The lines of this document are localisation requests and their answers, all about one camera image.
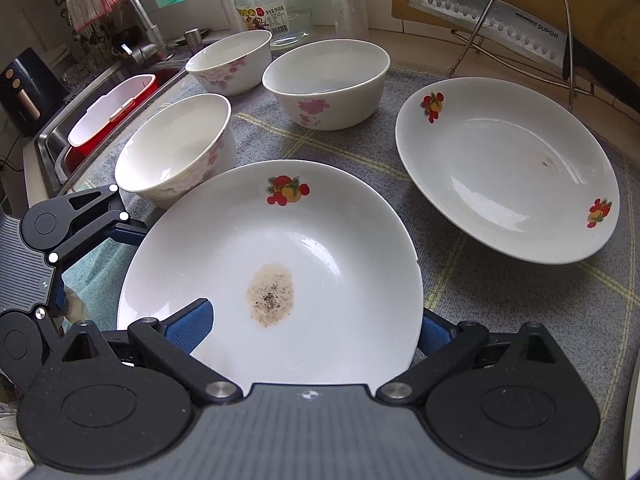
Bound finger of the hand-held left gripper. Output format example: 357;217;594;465
49;183;149;264
31;305;76;361

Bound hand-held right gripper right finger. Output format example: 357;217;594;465
375;308;558;404

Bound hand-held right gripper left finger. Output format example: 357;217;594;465
62;297;241;407

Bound white bowl pink flowers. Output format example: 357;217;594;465
114;93;237;209
262;42;391;132
184;29;274;97

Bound stained white fruit-print plate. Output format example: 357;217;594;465
116;159;425;395

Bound teal cloth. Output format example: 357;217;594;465
62;230;142;332

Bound red plastic basin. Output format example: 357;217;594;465
65;74;159;162

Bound steel sink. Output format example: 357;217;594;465
35;55;186;197

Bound black air fryer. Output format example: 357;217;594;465
0;47;57;137

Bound grey plaid mat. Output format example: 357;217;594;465
60;62;640;480

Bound steel faucet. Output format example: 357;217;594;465
97;0;176;66

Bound pink dish cloth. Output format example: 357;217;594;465
66;0;123;33

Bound glass jar green lid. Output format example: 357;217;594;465
234;0;313;51

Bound steel kitchen knife black handle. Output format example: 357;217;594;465
407;0;640;106

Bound metal wire rack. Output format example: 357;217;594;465
446;0;596;117

